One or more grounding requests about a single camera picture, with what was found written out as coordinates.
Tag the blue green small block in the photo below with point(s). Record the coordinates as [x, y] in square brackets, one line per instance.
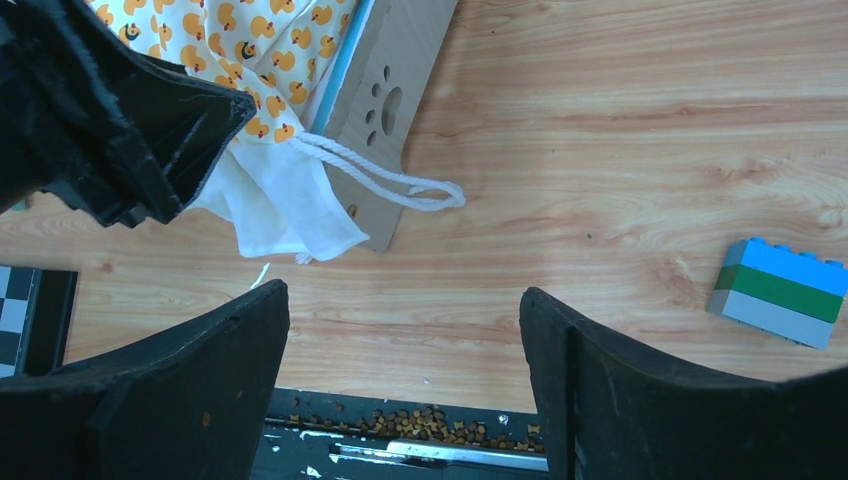
[790, 294]

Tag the yellow duck print blanket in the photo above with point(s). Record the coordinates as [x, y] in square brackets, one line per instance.
[276, 195]

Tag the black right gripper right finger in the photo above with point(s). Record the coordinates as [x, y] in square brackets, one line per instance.
[612, 407]

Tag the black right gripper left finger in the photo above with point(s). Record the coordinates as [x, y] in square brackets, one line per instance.
[188, 402]

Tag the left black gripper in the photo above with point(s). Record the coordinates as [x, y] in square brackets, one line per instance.
[120, 135]

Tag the wooden pet bed frame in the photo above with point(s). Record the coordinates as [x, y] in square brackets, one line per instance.
[367, 101]

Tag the black white checkerboard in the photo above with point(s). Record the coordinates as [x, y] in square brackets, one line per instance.
[36, 316]

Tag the white rope tie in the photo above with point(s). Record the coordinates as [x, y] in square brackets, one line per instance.
[417, 193]

